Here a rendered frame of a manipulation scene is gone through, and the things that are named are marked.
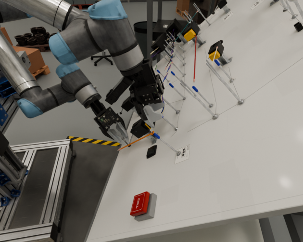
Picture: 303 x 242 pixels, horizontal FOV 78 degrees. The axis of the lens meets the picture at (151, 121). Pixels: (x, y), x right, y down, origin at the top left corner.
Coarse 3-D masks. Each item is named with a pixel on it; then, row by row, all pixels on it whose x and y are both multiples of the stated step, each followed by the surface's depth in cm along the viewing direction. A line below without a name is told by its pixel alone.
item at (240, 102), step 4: (208, 64) 40; (212, 68) 42; (216, 72) 43; (220, 76) 43; (220, 80) 43; (224, 84) 43; (228, 88) 44; (232, 92) 44; (236, 96) 45; (240, 100) 46; (244, 100) 46; (240, 104) 46
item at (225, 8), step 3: (222, 0) 91; (225, 0) 91; (219, 3) 92; (222, 3) 92; (225, 3) 92; (219, 6) 93; (222, 6) 92; (225, 6) 93; (225, 9) 93; (228, 9) 93; (213, 12) 96; (225, 12) 95
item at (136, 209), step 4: (144, 192) 47; (148, 192) 47; (136, 196) 48; (140, 196) 47; (144, 196) 46; (148, 196) 46; (136, 200) 47; (140, 200) 46; (144, 200) 45; (148, 200) 46; (132, 204) 48; (136, 204) 46; (140, 204) 45; (144, 204) 44; (132, 208) 46; (136, 208) 45; (140, 208) 44; (144, 208) 44; (132, 212) 45; (136, 212) 44; (140, 212) 44; (144, 212) 43
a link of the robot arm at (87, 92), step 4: (84, 88) 64; (88, 88) 65; (92, 88) 66; (80, 92) 64; (84, 92) 64; (88, 92) 65; (92, 92) 65; (96, 92) 66; (76, 96) 65; (80, 96) 64; (84, 96) 64; (88, 96) 64; (92, 96) 65; (80, 100) 65; (84, 100) 65
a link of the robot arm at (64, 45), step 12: (72, 24) 45; (84, 24) 42; (60, 36) 42; (72, 36) 42; (84, 36) 42; (60, 48) 43; (72, 48) 43; (84, 48) 43; (96, 48) 44; (60, 60) 45; (72, 60) 45
